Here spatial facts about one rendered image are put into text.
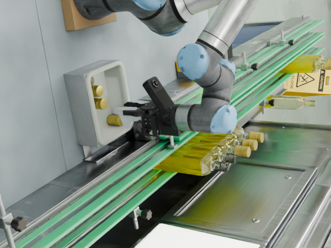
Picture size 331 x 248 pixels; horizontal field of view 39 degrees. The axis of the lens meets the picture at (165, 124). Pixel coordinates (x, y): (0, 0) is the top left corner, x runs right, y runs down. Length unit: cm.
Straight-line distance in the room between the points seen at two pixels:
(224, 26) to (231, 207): 59
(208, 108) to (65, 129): 44
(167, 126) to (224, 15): 35
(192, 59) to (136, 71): 59
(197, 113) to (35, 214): 48
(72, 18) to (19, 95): 27
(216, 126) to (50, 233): 48
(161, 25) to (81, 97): 31
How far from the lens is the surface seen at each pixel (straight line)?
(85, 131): 141
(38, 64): 133
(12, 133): 128
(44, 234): 117
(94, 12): 139
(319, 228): 140
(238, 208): 145
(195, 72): 110
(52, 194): 130
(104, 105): 143
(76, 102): 139
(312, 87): 488
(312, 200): 149
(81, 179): 134
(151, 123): 130
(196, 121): 121
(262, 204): 147
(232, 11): 113
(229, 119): 119
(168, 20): 139
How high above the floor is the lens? 174
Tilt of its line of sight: 33 degrees down
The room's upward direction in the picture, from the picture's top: 95 degrees clockwise
